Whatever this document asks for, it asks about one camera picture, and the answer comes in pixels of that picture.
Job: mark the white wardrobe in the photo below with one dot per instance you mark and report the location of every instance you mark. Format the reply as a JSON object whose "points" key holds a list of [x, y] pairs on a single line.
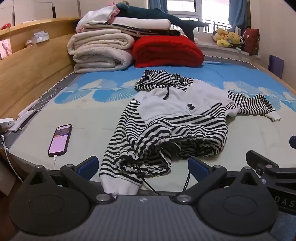
{"points": [[34, 11]]}

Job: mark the pink photo print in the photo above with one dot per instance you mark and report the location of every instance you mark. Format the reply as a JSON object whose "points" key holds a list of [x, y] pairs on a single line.
{"points": [[5, 48]]}

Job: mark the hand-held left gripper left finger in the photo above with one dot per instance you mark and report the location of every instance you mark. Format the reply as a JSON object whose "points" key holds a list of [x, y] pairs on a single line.
{"points": [[89, 166]]}

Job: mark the cream folded blanket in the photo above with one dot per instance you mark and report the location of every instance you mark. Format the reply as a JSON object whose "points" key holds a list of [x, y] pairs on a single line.
{"points": [[101, 61], [99, 41]]}

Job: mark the white and pink cloth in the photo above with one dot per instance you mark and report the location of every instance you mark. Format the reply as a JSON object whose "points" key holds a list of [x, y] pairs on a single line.
{"points": [[97, 15]]}

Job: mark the window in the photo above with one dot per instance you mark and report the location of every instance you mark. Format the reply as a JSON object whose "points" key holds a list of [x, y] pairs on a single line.
{"points": [[182, 9]]}

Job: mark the small red object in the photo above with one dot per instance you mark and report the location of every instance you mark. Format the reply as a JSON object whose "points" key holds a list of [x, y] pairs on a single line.
{"points": [[6, 26]]}

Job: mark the red folded blanket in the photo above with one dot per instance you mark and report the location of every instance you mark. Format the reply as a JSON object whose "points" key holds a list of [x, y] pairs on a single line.
{"points": [[166, 52]]}

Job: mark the black white striped hoodie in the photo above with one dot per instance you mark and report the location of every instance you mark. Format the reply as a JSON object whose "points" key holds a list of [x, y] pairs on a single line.
{"points": [[175, 109]]}

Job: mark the purple board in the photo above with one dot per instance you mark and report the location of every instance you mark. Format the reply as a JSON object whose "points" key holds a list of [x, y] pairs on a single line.
{"points": [[276, 66]]}

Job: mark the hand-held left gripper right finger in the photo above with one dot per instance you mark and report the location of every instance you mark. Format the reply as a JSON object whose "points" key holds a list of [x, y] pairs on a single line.
{"points": [[198, 168]]}

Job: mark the stack of folded white clothes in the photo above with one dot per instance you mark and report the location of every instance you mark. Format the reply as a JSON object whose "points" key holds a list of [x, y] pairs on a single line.
{"points": [[150, 31]]}

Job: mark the blue printed bed mat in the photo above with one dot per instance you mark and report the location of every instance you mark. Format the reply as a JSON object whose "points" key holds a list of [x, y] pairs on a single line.
{"points": [[92, 129]]}

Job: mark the white folded quilt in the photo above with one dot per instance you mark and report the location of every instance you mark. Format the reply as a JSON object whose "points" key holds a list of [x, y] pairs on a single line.
{"points": [[141, 22]]}

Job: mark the white power strip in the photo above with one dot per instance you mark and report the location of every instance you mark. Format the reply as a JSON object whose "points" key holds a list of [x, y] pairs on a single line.
{"points": [[23, 120], [6, 123]]}

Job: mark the wooden headboard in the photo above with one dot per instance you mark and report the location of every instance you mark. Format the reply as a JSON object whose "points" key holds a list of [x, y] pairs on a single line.
{"points": [[30, 74]]}

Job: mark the blue curtain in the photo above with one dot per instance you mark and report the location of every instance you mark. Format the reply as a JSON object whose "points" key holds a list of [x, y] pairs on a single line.
{"points": [[157, 5], [237, 14]]}

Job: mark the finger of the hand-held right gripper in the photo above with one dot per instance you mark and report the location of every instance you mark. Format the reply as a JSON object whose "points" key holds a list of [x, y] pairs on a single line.
{"points": [[293, 141], [259, 162]]}

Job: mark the tissue box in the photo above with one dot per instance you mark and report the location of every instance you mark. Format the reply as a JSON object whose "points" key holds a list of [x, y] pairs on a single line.
{"points": [[40, 37]]}

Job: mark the teal shark plush toy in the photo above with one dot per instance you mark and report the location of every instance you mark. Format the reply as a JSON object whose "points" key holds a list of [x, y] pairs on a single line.
{"points": [[152, 12]]}

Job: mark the smartphone in dark case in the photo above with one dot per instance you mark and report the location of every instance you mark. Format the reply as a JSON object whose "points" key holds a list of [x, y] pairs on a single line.
{"points": [[60, 140]]}

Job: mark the yellow plush toy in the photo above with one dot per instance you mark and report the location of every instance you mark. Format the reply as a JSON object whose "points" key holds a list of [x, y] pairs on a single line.
{"points": [[223, 43], [234, 37], [222, 33]]}

